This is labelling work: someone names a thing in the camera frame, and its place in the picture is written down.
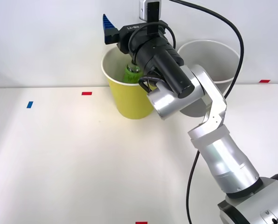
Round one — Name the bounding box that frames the plastic bottle with green label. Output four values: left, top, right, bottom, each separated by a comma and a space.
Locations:
122, 61, 145, 84

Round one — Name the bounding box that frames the grey plastic waste bin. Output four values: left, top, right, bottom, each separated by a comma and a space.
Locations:
177, 40, 241, 119

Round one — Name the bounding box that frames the yellow-green plastic waste bin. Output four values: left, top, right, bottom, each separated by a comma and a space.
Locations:
101, 45, 155, 120

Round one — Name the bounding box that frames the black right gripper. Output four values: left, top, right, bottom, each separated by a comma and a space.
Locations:
102, 14, 169, 56

